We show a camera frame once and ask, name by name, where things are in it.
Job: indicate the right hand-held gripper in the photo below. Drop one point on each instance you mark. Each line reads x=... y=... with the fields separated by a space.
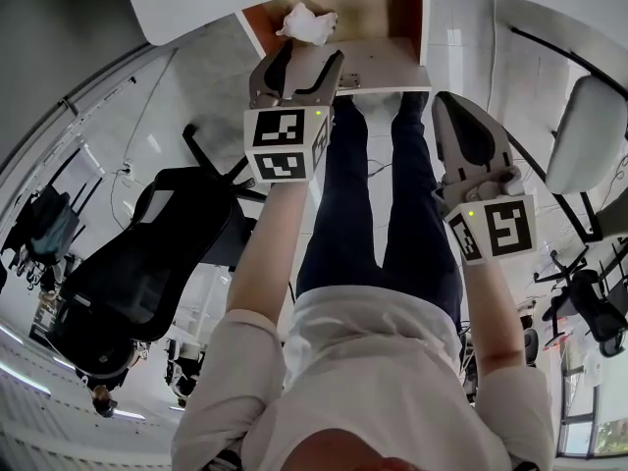
x=505 y=228

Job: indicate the dark teal backpack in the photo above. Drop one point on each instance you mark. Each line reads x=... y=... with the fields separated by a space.
x=49 y=228

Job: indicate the person's left forearm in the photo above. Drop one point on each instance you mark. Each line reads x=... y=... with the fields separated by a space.
x=265 y=253

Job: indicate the black metal desk bar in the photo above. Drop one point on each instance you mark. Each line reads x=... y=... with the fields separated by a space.
x=554 y=47

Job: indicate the person's right forearm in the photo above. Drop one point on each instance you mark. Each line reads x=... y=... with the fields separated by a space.
x=490 y=312

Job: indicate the white tissue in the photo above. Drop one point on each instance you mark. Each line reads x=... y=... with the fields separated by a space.
x=306 y=25

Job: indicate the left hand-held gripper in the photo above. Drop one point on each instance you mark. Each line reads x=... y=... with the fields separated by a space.
x=279 y=165

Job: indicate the large black office chair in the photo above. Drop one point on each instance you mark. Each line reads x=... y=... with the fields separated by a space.
x=147 y=253

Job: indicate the person's face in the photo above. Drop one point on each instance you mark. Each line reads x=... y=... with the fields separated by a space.
x=353 y=454

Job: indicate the black framed window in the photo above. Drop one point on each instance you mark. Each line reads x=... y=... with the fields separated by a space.
x=613 y=439

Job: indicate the person's white shirt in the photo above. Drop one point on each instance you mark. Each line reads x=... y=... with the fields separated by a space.
x=373 y=361

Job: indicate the white chair with black frame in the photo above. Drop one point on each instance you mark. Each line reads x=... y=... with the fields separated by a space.
x=584 y=135

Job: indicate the wooden drawer with white front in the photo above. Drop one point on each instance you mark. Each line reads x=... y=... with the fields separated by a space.
x=373 y=62

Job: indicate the person's dark navy trousers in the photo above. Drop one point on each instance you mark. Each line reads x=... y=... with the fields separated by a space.
x=343 y=204

